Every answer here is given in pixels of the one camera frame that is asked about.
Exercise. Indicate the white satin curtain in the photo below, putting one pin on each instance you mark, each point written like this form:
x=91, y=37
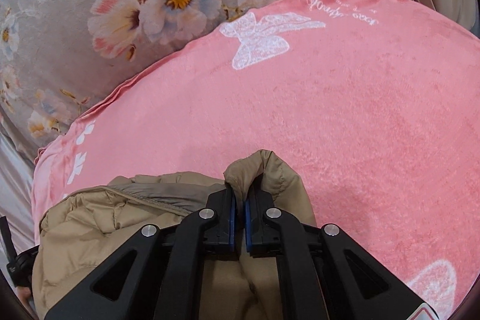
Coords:
x=15, y=185

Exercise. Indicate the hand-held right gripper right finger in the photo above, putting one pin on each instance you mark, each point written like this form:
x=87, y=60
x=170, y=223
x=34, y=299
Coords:
x=248, y=226

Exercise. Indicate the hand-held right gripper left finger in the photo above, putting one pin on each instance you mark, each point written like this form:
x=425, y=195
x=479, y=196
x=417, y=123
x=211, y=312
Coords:
x=231, y=226

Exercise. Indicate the pink printed blanket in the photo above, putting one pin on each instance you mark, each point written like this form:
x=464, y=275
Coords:
x=318, y=117

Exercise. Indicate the tan quilted jacket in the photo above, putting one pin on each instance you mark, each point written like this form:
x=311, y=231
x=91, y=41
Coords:
x=93, y=222

